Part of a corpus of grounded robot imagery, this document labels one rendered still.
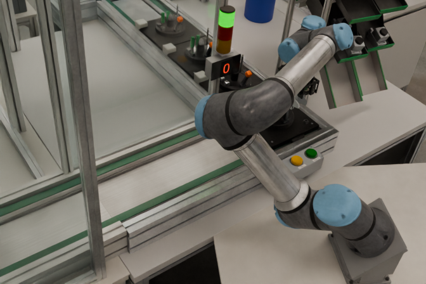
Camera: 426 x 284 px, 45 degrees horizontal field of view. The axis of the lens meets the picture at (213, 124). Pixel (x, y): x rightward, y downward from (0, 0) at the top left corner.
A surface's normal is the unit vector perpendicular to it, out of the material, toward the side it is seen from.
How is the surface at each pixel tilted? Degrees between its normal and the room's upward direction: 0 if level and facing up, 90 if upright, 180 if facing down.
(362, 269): 45
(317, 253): 0
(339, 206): 39
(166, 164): 0
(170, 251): 0
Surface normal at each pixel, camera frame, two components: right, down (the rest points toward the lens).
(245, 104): -0.26, -0.19
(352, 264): -0.65, -0.51
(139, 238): 0.58, 0.56
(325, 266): 0.07, -0.77
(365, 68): 0.36, -0.11
